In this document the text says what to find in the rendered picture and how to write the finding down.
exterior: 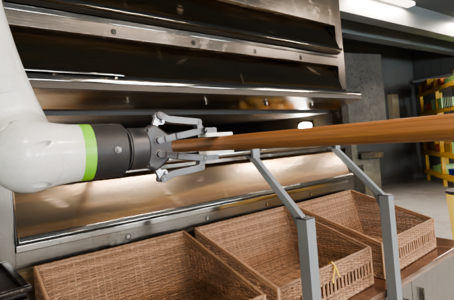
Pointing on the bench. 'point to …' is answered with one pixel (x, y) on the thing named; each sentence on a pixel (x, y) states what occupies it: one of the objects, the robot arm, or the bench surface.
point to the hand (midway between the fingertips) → (216, 143)
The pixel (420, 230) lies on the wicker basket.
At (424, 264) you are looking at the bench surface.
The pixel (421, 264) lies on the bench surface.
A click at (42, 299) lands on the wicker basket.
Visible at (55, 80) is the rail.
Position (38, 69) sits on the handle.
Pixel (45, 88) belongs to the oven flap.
